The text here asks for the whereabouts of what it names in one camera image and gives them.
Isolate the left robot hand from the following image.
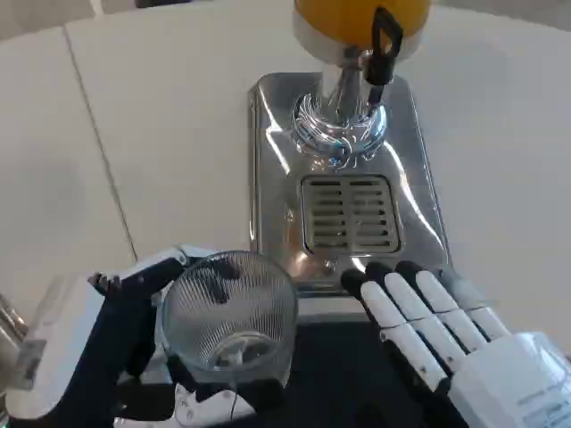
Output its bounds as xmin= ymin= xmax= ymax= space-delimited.
xmin=8 ymin=243 xmax=291 ymax=427

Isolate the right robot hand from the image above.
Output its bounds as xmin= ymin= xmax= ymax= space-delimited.
xmin=340 ymin=259 xmax=571 ymax=428

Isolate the clear ribbed glass cup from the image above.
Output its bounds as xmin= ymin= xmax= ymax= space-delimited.
xmin=161 ymin=250 xmax=299 ymax=387

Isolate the steel drink dispenser orange tank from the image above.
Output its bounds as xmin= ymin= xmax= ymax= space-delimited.
xmin=247 ymin=0 xmax=452 ymax=298

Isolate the steel drip tray grid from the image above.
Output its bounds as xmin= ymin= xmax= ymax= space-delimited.
xmin=300 ymin=174 xmax=401 ymax=256

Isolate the black dispenser tap handle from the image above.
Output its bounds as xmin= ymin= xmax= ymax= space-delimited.
xmin=364 ymin=6 xmax=405 ymax=86

